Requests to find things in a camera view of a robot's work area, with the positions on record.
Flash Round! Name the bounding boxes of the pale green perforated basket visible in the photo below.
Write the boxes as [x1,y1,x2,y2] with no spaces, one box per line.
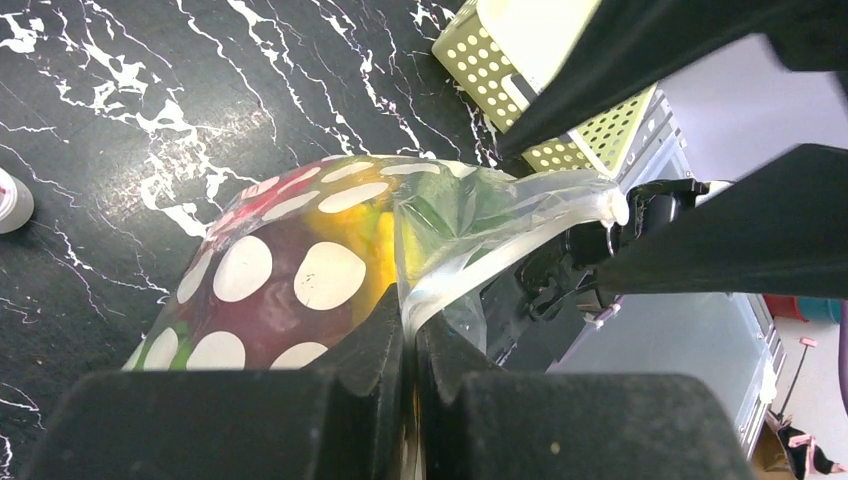
[432,0,656,179]

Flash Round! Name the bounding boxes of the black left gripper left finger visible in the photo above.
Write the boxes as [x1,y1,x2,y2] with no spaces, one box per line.
[23,288,403,479]

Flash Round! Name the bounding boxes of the clear polka dot zip bag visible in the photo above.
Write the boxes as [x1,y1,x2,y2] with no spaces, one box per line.
[126,155,629,371]

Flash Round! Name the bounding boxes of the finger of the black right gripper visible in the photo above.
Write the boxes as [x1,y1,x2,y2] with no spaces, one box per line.
[498,1,847,156]
[598,144,847,299]

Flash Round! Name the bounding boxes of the yellow fake banana bunch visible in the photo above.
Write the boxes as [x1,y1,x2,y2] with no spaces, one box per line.
[313,203,397,322]

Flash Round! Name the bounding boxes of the white pvc pipe frame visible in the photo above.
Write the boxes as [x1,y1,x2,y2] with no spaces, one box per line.
[0,169,34,234]

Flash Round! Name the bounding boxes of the fake red apple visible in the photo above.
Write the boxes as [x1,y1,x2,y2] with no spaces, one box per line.
[144,179,384,370]

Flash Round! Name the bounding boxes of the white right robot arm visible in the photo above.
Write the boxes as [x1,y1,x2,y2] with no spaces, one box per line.
[500,1,847,321]

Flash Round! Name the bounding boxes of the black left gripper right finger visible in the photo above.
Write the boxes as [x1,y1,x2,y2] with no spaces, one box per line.
[414,316,753,479]

